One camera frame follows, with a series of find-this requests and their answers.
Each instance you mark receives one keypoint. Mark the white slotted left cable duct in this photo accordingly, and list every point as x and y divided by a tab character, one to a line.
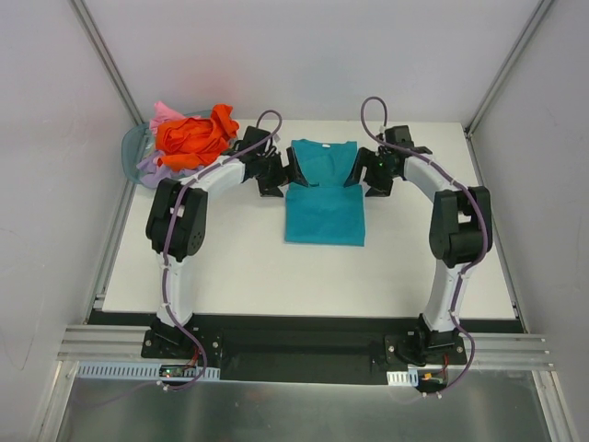
145	371

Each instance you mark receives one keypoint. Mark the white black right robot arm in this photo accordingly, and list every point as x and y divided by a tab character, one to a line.
460	236

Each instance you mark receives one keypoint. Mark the pink t shirt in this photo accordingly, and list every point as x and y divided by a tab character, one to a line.
163	113

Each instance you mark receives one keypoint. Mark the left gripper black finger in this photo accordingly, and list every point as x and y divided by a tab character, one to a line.
293	171
273	192

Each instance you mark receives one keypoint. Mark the aluminium front rail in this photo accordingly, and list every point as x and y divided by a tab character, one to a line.
102	343

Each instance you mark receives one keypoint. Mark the white slotted right cable duct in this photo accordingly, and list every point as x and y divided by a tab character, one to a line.
409	378

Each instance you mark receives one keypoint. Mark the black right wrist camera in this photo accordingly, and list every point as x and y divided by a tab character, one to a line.
400	136

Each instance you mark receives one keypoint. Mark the white slotted cable duct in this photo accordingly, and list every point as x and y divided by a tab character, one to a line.
409	378
145	371

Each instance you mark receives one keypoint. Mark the aluminium frame post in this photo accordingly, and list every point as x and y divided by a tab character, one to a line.
90	27
525	36

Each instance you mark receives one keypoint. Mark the lavender t shirt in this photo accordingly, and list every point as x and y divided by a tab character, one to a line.
151	173

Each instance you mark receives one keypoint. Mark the orange t shirt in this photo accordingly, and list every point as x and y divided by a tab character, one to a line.
193	142

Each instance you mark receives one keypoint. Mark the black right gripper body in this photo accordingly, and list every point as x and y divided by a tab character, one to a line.
369	168

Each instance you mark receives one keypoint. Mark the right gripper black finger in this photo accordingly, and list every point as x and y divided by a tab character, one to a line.
362	162
379	191

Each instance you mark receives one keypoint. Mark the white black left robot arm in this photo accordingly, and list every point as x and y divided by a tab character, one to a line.
178	216

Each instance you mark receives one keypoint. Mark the aluminium right frame post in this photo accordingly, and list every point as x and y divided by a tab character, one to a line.
525	36

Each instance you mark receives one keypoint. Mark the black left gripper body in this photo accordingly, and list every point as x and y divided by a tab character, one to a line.
280	168

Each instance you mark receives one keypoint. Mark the teal plastic laundry basket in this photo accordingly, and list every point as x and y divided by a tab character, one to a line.
141	142

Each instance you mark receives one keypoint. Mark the teal t shirt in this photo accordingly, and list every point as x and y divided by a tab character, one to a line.
324	211

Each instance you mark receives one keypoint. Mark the aluminium left frame post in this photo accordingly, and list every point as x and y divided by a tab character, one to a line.
90	27

